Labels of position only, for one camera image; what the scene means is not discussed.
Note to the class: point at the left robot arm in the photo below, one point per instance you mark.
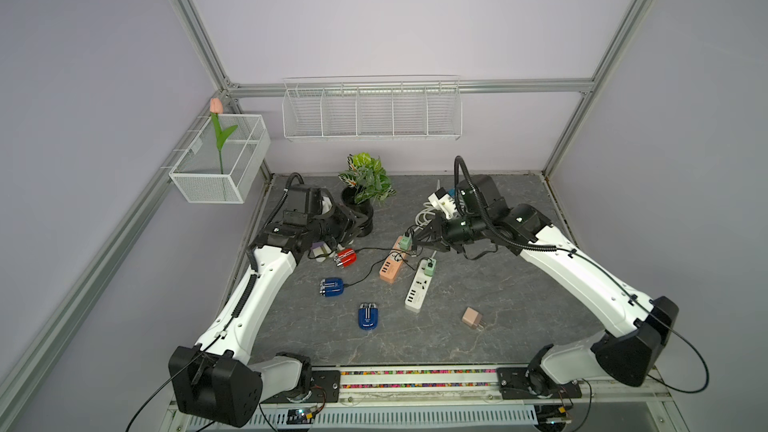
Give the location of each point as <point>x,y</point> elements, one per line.
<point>216,379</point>

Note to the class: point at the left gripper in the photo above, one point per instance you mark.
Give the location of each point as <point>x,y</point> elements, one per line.
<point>348,222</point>

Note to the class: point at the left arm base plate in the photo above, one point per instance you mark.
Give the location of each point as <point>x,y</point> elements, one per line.
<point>321,385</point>

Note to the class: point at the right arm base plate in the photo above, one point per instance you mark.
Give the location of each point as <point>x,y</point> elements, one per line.
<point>517,383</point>

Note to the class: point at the potted green plant black vase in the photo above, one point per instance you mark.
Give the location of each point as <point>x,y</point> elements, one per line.
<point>366,181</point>

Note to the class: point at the green charger adapter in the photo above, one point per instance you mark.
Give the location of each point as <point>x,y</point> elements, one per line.
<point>429,267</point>
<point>405,243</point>

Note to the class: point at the green charger adapter top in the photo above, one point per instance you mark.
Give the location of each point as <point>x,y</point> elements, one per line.
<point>405,243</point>

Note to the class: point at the blue electric shaver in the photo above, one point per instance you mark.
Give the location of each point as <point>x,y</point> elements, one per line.
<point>331,287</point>
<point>368,315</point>

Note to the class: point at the white wire wall shelf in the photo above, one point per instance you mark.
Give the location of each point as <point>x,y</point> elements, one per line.
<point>386,107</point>

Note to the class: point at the white power strip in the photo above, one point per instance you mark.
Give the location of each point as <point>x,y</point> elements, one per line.
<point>417,293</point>

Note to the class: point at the white mesh wall basket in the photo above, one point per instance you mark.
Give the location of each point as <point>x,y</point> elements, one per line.
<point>196,172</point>

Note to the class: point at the pink charger adapter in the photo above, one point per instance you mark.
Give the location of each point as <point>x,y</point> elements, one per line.
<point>472,318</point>

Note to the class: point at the white vented cable duct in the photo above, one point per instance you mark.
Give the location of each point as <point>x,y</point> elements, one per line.
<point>271,418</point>

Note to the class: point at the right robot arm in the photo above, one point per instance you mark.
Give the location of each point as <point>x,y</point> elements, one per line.
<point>636,327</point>

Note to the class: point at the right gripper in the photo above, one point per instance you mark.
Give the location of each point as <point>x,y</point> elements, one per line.
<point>435,228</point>

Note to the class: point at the red electric shaver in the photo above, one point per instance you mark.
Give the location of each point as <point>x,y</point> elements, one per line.
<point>345,258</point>

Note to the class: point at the artificial pink tulip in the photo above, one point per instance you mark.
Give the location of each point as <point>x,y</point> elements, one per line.
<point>221,134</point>

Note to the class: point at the orange power strip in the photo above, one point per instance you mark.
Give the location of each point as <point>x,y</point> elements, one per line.
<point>393,263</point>

